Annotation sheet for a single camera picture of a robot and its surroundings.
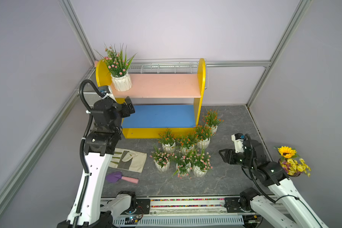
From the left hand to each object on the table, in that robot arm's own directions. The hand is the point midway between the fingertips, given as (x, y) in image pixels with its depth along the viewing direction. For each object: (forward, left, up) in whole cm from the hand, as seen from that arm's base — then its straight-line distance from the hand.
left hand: (120, 101), depth 63 cm
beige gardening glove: (-8, +7, -43) cm, 45 cm away
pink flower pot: (-16, -16, -28) cm, 36 cm away
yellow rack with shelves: (+35, -20, -40) cm, 56 cm away
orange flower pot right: (-3, -41, -29) cm, 50 cm away
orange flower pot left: (-3, -19, -29) cm, 35 cm away
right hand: (-15, -49, -25) cm, 57 cm away
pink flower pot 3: (-20, -37, -28) cm, 51 cm away
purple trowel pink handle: (-19, +14, -43) cm, 49 cm away
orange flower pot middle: (-7, -31, -29) cm, 43 cm away
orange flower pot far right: (+10, -49, -29) cm, 58 cm away
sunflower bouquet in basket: (-29, -74, -18) cm, 82 cm away
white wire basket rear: (+41, -22, -7) cm, 47 cm away
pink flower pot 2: (-19, -28, -34) cm, 48 cm away
